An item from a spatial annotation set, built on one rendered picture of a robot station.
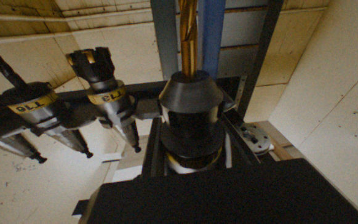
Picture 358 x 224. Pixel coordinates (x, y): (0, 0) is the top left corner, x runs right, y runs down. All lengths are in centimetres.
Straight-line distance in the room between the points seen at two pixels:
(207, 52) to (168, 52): 57
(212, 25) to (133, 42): 98
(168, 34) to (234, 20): 35
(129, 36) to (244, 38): 83
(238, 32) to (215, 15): 61
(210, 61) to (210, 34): 4
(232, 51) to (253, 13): 18
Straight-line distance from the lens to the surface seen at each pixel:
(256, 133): 58
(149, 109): 19
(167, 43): 76
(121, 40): 118
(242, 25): 82
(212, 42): 21
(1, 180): 87
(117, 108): 19
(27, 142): 38
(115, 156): 114
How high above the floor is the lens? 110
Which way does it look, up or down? 38 degrees up
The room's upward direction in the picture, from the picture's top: 174 degrees clockwise
